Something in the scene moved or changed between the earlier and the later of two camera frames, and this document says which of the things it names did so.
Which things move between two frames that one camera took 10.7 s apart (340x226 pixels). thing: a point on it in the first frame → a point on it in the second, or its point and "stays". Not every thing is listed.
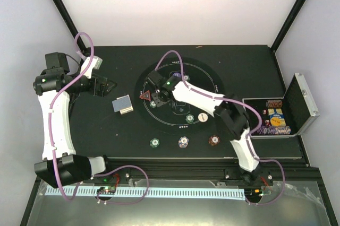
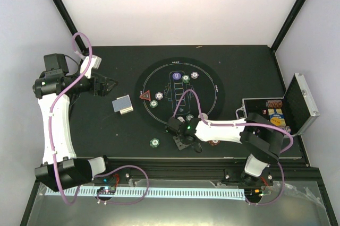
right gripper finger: [152, 81] → [199, 148]
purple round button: [177, 74] stays
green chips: [152, 104] stays
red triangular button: [146, 95] stays
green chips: [189, 118] stays
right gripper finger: [156, 100] → [179, 143]
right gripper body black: [161, 98] → [183, 141]
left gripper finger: [107, 87] stays
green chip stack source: [154, 142] stays
